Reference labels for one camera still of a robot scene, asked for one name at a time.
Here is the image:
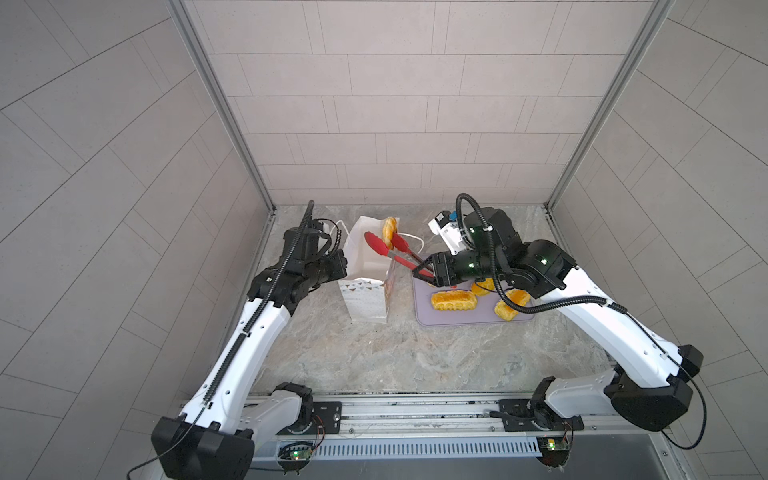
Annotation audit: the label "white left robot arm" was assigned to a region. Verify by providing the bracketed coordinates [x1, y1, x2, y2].
[151, 218, 347, 479]

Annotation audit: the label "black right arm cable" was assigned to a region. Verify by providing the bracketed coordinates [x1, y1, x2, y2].
[454, 193, 709, 451]

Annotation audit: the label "red kitchen tongs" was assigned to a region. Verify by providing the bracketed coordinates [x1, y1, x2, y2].
[364, 230, 437, 282]

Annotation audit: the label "right circuit board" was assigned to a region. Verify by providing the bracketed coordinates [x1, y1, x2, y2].
[536, 437, 571, 468]

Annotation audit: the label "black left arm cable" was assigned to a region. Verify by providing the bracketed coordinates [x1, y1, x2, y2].
[125, 199, 316, 480]

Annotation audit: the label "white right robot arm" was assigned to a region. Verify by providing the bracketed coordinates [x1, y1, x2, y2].
[413, 207, 703, 432]

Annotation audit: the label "white cartoon paper bag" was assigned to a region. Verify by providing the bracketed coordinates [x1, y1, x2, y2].
[338, 216, 400, 324]

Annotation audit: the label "circuit board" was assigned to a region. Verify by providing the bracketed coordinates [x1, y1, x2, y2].
[536, 437, 571, 468]
[277, 441, 315, 462]

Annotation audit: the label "aluminium corner post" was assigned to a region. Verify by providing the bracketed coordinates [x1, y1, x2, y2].
[545, 0, 675, 213]
[167, 0, 276, 217]

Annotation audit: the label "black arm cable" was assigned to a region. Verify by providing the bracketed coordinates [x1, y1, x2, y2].
[454, 193, 709, 451]
[125, 199, 316, 480]

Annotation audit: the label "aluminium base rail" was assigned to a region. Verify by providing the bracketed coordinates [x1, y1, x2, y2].
[173, 389, 637, 463]

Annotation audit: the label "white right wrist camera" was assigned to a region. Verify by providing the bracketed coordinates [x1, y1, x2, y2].
[428, 210, 468, 255]

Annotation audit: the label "aluminium corner post left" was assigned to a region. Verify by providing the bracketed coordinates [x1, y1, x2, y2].
[167, 0, 276, 217]

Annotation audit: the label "aluminium corner post right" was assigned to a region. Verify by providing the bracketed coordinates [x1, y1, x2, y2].
[545, 0, 675, 213]

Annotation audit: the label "left circuit board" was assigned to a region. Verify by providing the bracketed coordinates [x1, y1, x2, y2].
[277, 441, 315, 462]

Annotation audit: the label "ring-shaped braided bread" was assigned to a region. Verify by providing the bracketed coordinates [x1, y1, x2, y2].
[381, 217, 397, 250]

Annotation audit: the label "lilac plastic tray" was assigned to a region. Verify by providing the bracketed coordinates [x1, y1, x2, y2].
[412, 279, 507, 326]

